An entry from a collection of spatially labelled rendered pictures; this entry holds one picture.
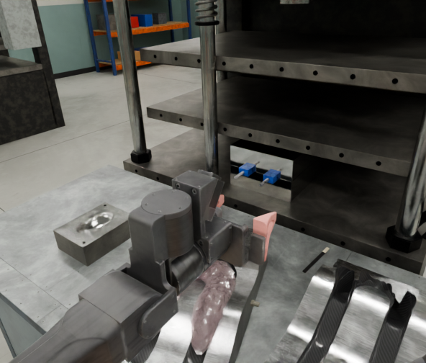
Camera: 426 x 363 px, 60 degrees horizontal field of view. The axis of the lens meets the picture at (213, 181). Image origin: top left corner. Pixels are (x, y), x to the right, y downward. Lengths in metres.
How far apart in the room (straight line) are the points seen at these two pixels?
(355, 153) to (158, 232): 0.93
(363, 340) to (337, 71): 0.74
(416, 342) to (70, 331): 0.63
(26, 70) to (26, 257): 3.70
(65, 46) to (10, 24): 3.77
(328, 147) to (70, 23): 7.33
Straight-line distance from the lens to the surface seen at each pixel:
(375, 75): 1.17
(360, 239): 1.27
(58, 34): 8.11
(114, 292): 0.41
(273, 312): 0.96
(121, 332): 0.39
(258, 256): 0.52
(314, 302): 0.85
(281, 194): 1.41
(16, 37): 4.49
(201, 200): 0.43
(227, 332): 0.81
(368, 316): 0.84
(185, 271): 0.45
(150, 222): 0.38
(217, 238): 0.47
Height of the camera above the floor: 1.51
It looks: 28 degrees down
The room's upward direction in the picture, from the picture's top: 2 degrees counter-clockwise
